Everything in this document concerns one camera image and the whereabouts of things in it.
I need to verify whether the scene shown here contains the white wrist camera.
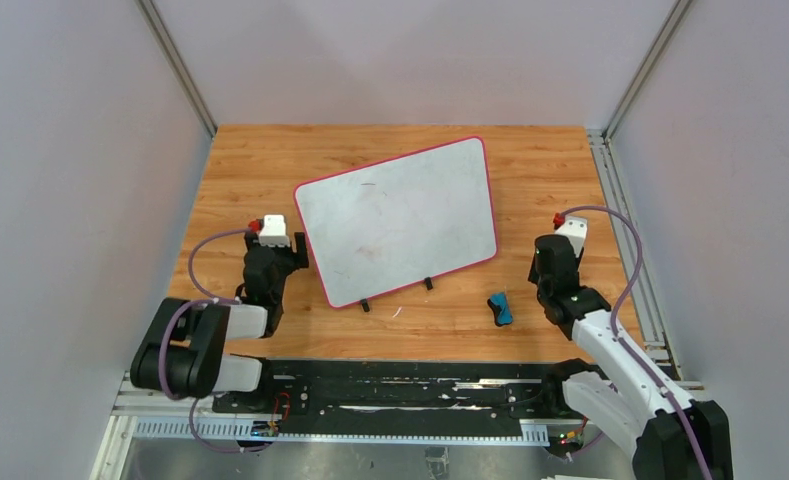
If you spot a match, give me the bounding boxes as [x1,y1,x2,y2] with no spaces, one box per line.
[555,215,588,259]
[257,214,291,248]

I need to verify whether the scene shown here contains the aluminium frame post left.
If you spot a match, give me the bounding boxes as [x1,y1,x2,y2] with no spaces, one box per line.
[134,0,218,138]

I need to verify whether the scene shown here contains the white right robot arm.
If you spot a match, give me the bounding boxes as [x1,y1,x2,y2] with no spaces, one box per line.
[529,234,734,479]

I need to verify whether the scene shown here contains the pink-framed whiteboard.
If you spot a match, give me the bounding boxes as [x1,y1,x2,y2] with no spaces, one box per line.
[293,136,498,308]

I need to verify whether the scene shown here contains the white slotted cable duct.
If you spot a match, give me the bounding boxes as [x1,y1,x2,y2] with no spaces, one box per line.
[132,417,551,447]

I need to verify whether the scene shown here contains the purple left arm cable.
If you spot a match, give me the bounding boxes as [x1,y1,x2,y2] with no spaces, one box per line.
[157,227,276,456]

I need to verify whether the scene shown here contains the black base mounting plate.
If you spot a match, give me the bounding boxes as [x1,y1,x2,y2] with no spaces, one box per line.
[197,359,582,437]

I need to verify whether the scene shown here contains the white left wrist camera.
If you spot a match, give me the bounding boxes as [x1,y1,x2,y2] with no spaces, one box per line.
[257,214,291,248]

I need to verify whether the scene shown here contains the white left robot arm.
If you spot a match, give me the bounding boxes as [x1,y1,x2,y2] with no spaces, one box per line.
[129,227,309,401]

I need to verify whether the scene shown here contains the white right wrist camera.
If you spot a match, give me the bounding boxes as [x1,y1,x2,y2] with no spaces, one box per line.
[555,215,588,259]

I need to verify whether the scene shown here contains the blue and black eraser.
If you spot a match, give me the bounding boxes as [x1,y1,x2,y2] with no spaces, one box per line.
[487,292,514,327]

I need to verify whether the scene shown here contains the aluminium frame post right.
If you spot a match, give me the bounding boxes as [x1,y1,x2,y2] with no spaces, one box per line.
[602,0,694,143]

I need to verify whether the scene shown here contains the aluminium frame rail right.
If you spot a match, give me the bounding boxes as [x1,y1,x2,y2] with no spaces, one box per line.
[586,129,681,381]

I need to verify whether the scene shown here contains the aluminium frame post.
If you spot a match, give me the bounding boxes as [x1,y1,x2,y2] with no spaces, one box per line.
[134,0,218,138]
[602,0,694,143]

